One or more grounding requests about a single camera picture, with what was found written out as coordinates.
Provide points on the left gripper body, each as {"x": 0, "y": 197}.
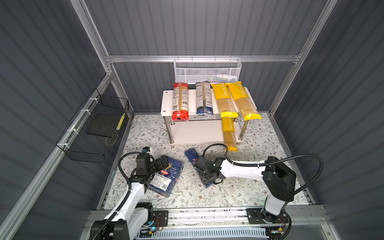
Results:
{"x": 151, "y": 171}

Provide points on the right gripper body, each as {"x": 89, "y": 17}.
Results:
{"x": 204, "y": 177}

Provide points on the blue Barilla pasta box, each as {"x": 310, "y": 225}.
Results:
{"x": 165, "y": 180}

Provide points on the blue Barilla spaghetti box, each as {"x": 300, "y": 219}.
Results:
{"x": 192, "y": 156}

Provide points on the red spaghetti bag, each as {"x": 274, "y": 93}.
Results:
{"x": 180, "y": 102}

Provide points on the yellow Pastatime spaghetti bag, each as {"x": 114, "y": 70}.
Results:
{"x": 224, "y": 101}
{"x": 243, "y": 101}
{"x": 229, "y": 134}

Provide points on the dark blue spaghetti bag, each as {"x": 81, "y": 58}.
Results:
{"x": 204, "y": 99}

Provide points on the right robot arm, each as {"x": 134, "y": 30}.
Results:
{"x": 279, "y": 179}

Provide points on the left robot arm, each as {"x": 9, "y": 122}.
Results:
{"x": 129, "y": 215}

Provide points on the white two-tier shelf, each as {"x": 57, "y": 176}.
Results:
{"x": 189, "y": 132}

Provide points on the yellow marker pen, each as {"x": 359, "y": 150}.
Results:
{"x": 120, "y": 122}

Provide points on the pens in white basket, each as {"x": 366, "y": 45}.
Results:
{"x": 224, "y": 78}

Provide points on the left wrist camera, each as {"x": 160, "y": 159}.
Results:
{"x": 148, "y": 150}

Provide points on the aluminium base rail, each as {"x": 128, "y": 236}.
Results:
{"x": 301, "y": 215}

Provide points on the black wire basket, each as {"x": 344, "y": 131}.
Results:
{"x": 94, "y": 137}

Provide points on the white wire mesh basket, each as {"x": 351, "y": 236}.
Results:
{"x": 196, "y": 70}

